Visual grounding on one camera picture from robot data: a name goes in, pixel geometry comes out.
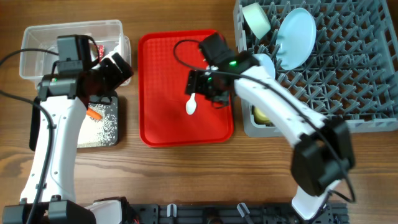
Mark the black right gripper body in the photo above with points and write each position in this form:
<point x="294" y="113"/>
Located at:
<point x="193" y="83"/>

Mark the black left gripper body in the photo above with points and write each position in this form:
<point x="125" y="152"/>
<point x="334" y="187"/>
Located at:
<point x="107" y="78"/>

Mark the orange carrot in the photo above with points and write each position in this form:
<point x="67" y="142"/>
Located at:
<point x="93" y="114"/>

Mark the white plastic spoon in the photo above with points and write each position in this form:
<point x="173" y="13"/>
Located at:
<point x="191" y="104"/>

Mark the red snack wrapper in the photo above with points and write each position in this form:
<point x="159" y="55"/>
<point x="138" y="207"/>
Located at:
<point x="99" y="51"/>

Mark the white rice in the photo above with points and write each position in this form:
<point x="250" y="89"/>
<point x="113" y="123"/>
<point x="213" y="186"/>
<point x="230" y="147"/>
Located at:
<point x="99" y="130"/>

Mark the yellow plastic cup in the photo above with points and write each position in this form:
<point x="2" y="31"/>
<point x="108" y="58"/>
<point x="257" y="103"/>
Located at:
<point x="259" y="117"/>

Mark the light blue rice bowl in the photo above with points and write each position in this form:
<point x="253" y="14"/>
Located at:
<point x="267" y="63"/>

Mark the green bowl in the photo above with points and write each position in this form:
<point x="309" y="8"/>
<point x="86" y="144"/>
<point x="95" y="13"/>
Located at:
<point x="257" y="19"/>

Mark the light blue plate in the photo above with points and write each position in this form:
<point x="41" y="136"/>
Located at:
<point x="296" y="38"/>

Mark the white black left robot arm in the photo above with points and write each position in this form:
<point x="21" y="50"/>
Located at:
<point x="61" y="104"/>

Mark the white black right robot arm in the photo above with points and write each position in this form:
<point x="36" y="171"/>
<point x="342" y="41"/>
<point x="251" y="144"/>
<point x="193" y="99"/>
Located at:
<point x="322" y="149"/>

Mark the black waste tray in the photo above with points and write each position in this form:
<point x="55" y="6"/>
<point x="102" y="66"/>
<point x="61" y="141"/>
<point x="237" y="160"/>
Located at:
<point x="102" y="124"/>

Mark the clear plastic waste bin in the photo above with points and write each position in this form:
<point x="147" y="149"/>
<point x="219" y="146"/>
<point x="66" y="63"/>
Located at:
<point x="34" y="65"/>

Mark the grey dishwasher rack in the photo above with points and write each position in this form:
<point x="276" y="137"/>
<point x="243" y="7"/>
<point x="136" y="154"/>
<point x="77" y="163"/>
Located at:
<point x="352" y="70"/>

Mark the red serving tray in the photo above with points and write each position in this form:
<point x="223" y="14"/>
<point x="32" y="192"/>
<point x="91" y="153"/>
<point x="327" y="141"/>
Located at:
<point x="163" y="120"/>

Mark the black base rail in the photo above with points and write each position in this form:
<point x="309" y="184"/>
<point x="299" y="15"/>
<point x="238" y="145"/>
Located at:
<point x="268" y="213"/>

